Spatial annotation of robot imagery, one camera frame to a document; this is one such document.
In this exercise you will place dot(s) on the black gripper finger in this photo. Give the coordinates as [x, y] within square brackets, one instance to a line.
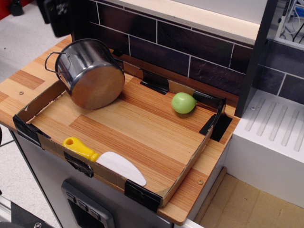
[56, 13]

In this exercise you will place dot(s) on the stainless steel pot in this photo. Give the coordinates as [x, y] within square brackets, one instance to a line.
[92, 77]

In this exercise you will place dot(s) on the cardboard fence with black tape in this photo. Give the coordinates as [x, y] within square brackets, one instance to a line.
[176, 153]

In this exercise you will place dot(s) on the black object on floor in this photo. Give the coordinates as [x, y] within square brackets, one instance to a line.
[15, 8]

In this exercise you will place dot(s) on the green toy pear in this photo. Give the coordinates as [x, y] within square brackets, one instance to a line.
[183, 103]

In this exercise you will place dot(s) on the grey oven control panel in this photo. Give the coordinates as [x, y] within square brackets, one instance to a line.
[87, 213]

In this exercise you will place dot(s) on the white sink drainboard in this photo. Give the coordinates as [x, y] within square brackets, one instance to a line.
[266, 150]

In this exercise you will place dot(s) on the yellow handled white toy knife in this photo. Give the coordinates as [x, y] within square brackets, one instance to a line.
[110, 160]

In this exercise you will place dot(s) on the dark grey vertical post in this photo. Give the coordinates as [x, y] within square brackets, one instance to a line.
[251, 80]

